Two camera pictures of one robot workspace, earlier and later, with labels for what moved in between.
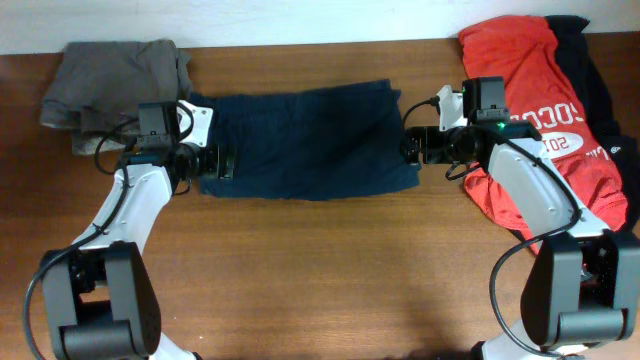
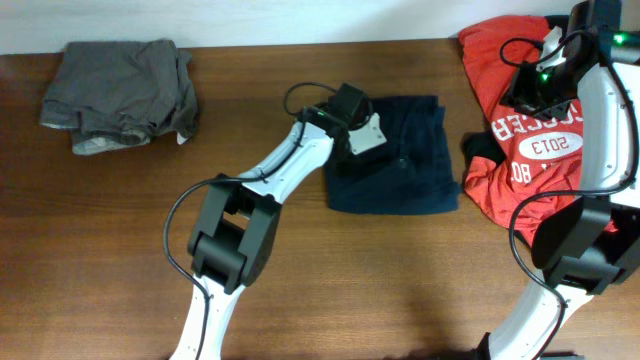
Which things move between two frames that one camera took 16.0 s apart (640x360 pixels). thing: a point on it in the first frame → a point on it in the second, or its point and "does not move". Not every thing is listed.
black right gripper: (430, 153) → (518, 96)
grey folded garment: (95, 88) does not move
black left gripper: (212, 166) → (351, 154)
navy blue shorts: (311, 141) → (409, 174)
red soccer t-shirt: (542, 94) does not move
